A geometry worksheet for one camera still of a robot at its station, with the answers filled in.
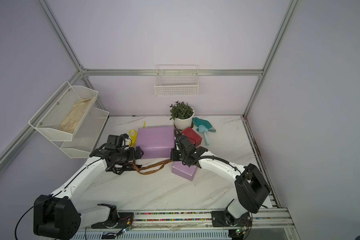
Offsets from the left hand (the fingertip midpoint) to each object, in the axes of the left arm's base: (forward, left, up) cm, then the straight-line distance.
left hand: (136, 156), depth 85 cm
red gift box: (-7, -28, +22) cm, 36 cm away
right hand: (0, -21, 0) cm, 21 cm away
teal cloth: (+35, -39, -9) cm, 53 cm away
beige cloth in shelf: (+10, +32, +19) cm, 38 cm away
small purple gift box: (-7, -28, -5) cm, 30 cm away
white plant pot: (+29, -26, -5) cm, 39 cm away
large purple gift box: (+10, -10, 0) cm, 14 cm away
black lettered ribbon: (-3, +13, -11) cm, 17 cm away
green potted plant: (+30, -26, +7) cm, 41 cm away
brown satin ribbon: (-4, -1, -9) cm, 10 cm away
